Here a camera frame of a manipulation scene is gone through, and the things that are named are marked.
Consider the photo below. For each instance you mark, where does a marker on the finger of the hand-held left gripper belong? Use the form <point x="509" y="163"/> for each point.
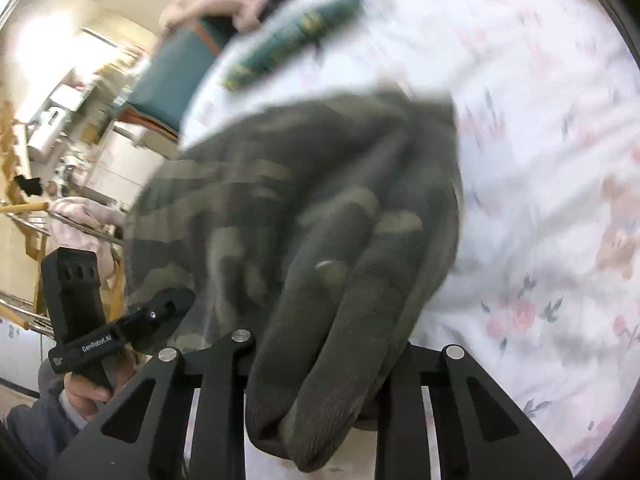
<point x="160" y="315"/>

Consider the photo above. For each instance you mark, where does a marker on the white cabinet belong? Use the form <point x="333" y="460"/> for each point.
<point x="122" y="162"/>

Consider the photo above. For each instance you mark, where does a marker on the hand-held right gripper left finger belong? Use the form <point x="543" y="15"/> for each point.
<point x="220" y="385"/>

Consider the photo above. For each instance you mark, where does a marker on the white floral bed sheet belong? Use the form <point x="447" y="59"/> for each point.
<point x="525" y="110"/>

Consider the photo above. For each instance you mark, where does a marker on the person's left hand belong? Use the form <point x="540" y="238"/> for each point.
<point x="82" y="392"/>

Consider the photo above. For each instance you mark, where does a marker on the person's left forearm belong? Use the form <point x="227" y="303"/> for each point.
<point x="35" y="420"/>

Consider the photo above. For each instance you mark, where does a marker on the pink cloth on rack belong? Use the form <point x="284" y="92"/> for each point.
<point x="82" y="220"/>

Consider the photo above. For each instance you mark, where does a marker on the teal chair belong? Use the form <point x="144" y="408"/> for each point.
<point x="170" y="75"/>

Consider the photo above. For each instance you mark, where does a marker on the teal patterned cushion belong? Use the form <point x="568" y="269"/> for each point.
<point x="295" y="30"/>

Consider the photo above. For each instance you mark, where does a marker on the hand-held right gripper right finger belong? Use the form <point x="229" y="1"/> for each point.
<point x="405" y="410"/>

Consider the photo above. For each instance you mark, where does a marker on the camouflage pants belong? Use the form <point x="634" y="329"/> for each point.
<point x="310" y="200"/>

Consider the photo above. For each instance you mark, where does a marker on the metal drying rack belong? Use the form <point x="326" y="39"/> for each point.
<point x="30" y="270"/>

